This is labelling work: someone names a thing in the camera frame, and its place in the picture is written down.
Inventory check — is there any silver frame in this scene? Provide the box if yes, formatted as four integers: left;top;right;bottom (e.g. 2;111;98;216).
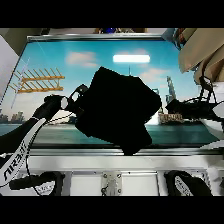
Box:
0;33;224;197

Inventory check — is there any beige garment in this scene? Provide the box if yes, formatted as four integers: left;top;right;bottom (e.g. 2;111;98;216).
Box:
177;27;224;86

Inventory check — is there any black garment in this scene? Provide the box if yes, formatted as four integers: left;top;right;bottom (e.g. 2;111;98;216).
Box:
74;66;163;157

